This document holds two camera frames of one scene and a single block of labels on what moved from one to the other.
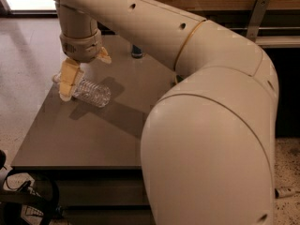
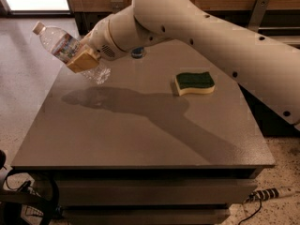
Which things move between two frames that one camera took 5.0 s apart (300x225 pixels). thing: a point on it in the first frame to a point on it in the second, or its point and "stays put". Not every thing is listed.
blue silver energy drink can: [136, 52] stays put
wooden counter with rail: [268, 14] stays put
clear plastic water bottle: [88, 90] to [63, 45]
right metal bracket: [257, 18] stays put
